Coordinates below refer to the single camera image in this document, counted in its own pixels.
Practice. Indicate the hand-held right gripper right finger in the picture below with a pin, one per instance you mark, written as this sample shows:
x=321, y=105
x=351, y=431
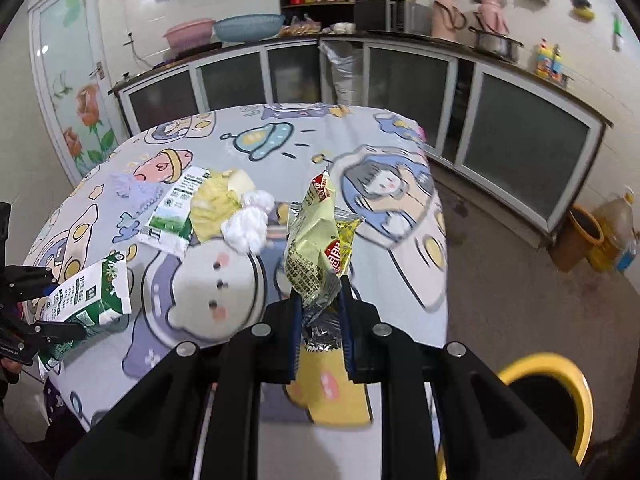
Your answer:
x=348, y=340

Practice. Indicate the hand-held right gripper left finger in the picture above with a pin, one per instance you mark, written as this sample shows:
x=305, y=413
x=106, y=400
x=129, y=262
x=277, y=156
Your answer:
x=297, y=340

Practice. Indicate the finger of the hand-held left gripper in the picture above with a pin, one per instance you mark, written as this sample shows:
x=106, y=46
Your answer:
x=60, y=332
x=27, y=282

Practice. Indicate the crushed green milk carton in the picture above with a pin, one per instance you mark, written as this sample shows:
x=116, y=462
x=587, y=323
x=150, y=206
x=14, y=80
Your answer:
x=90, y=300

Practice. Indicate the pale yellow silver snack packet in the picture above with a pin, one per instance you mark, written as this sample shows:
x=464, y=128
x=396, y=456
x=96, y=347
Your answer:
x=305, y=250

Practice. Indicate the bright yellow small packet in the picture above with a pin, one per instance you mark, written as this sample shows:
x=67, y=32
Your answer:
x=346, y=232

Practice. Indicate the black bin with yellow rim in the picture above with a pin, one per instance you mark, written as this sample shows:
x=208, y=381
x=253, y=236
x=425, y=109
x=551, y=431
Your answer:
x=550, y=400

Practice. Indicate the person's left hand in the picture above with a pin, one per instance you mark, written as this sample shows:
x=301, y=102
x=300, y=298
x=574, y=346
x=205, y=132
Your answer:
x=10, y=371

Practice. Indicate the cartoon printed tablecloth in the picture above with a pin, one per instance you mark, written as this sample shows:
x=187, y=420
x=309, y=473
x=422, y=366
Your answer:
x=225, y=285

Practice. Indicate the white tissue wad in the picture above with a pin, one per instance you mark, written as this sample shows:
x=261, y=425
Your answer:
x=250, y=225

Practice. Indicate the pale purple plastic bag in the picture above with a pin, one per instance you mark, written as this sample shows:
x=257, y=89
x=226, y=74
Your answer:
x=132, y=190

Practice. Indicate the crumpled yellow paper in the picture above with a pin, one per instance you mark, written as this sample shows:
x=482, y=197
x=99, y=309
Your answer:
x=215, y=205

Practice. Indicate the flat white green milk carton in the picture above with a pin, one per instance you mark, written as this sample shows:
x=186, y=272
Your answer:
x=172, y=215

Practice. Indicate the glass door with flower print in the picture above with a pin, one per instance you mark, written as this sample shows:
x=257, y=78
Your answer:
x=65, y=60

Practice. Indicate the brown plastic bucket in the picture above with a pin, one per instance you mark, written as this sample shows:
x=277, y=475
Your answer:
x=570, y=245

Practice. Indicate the kitchen counter cabinet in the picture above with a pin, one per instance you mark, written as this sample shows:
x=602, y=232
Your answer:
x=520, y=145

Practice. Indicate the white woven sack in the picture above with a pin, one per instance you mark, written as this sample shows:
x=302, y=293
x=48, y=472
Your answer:
x=345, y=75

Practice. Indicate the large cooking oil jug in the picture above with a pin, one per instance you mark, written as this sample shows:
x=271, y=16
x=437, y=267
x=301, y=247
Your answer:
x=612, y=230

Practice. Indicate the black induction cooktop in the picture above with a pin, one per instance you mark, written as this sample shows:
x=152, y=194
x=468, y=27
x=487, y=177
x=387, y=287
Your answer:
x=195, y=50

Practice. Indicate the blue water bottle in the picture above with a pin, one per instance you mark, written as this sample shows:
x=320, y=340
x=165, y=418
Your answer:
x=627, y=257

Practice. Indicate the pink plastic basin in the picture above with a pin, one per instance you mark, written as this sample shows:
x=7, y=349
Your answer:
x=187, y=34

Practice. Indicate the plastic bag of food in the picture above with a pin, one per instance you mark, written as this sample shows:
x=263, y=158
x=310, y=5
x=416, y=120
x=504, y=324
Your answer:
x=300, y=27

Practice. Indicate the blue plastic basket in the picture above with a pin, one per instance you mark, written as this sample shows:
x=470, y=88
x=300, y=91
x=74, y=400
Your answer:
x=247, y=29

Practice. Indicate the black microwave oven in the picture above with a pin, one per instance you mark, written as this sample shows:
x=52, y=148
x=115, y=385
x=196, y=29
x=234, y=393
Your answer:
x=372, y=15

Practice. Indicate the steel cooking pot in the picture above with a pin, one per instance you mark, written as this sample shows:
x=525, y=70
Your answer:
x=495, y=45

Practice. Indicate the yellow dish soap bottle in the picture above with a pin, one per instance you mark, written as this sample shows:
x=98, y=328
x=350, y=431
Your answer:
x=547, y=60

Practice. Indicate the dark scrubber in yellow holder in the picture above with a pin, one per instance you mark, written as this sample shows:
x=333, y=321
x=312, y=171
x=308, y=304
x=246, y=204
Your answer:
x=582, y=7

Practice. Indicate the green white brush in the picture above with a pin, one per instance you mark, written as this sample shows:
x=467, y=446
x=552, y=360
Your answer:
x=618, y=32

